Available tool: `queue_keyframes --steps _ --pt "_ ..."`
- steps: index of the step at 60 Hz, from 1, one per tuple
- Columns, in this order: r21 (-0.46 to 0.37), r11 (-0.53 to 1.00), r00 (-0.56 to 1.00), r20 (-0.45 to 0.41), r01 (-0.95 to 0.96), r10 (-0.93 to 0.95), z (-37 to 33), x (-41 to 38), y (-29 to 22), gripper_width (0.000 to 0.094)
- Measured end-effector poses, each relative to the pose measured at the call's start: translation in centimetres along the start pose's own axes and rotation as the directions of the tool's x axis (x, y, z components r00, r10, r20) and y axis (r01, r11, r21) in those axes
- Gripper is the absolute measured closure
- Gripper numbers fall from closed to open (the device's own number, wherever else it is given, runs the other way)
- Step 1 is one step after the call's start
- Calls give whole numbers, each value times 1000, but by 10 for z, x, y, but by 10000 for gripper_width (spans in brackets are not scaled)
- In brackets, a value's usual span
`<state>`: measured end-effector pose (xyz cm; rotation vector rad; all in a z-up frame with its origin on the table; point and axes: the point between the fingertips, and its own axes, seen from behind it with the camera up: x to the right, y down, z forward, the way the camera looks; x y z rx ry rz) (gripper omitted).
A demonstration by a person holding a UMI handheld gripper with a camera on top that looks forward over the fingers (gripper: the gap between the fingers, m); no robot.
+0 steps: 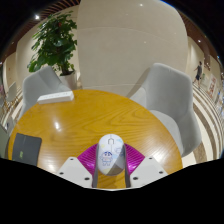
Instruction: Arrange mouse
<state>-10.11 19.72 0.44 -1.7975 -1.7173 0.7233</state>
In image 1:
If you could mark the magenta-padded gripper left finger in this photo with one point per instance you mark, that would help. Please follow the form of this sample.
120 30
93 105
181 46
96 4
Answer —
75 170

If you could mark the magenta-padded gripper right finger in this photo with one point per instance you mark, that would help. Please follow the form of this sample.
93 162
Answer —
146 170

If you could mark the white printed computer mouse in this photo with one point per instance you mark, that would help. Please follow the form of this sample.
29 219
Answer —
110 153

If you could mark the black mouse pad green lines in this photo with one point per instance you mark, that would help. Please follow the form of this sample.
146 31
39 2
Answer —
26 149

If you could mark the grey armchair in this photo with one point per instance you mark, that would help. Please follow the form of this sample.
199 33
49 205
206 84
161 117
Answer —
38 85
173 100

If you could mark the grey-green sofa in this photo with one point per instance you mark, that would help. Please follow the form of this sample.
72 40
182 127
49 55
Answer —
3 141

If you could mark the small light grey chair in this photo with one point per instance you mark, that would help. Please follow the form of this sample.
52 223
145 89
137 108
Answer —
12 91

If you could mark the person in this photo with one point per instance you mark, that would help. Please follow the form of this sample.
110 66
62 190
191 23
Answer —
198 71

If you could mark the potted green leafy plant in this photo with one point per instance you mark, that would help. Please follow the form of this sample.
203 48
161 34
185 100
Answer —
53 40

